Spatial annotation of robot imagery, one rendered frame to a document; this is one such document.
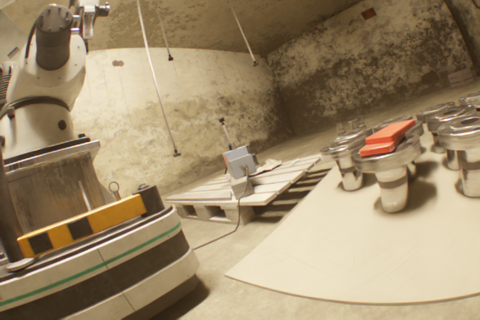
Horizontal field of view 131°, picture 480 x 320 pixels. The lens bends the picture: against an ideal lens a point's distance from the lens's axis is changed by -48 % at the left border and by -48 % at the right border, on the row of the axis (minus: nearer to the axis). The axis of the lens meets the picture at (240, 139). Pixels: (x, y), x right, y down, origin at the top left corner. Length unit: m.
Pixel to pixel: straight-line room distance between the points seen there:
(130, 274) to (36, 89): 0.71
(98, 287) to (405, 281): 0.72
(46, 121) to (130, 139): 2.96
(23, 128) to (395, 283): 1.18
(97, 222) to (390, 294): 0.71
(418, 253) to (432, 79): 5.72
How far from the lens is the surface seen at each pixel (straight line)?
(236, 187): 1.12
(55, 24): 0.79
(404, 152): 0.68
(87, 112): 3.80
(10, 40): 1.49
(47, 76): 0.92
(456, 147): 0.71
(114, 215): 0.59
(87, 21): 1.25
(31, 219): 0.81
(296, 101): 6.84
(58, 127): 0.90
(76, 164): 0.80
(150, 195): 0.60
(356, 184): 1.10
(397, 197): 0.80
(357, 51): 6.23
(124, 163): 3.66
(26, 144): 0.85
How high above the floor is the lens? 0.43
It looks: 1 degrees up
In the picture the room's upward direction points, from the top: 19 degrees counter-clockwise
